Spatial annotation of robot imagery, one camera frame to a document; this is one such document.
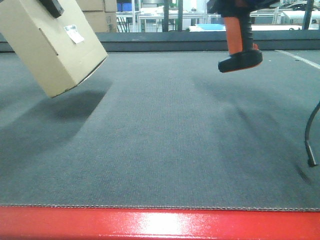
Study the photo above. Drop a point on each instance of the blue storage bins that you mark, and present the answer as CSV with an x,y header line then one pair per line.
x,y
124,7

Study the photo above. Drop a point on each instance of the orange black barcode scanner gun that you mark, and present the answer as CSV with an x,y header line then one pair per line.
x,y
243,53

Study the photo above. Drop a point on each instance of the brown cardboard package box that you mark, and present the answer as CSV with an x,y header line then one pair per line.
x,y
41,42

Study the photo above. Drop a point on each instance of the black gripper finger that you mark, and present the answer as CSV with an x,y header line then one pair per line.
x,y
53,7

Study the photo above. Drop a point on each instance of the stacked cardboard boxes background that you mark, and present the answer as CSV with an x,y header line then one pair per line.
x,y
100,14

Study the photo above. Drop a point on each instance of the blue plastic tray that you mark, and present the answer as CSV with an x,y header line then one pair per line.
x,y
211,27

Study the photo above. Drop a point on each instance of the red metal table frame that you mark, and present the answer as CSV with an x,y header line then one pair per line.
x,y
57,223

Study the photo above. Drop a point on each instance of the white barcode label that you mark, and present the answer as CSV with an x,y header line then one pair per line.
x,y
73,33

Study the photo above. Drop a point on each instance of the dark grey table mat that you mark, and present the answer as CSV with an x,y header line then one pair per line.
x,y
162,130

